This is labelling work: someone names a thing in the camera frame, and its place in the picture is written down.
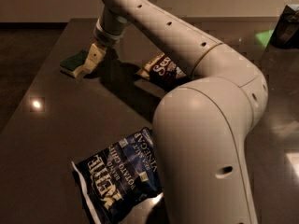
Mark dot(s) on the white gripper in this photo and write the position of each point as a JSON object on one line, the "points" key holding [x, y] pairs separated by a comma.
{"points": [[104, 36]]}

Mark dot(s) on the green and yellow sponge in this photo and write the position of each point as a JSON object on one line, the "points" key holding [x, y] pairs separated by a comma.
{"points": [[72, 66]]}

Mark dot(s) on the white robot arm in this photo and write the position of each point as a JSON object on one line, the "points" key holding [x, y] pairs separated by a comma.
{"points": [[200, 127]]}

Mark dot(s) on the brown and cream snack bag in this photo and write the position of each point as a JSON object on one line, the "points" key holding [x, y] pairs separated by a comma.
{"points": [[163, 72]]}

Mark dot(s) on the blue Kettle chip bag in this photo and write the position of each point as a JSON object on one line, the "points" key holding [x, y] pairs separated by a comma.
{"points": [[119, 177]]}

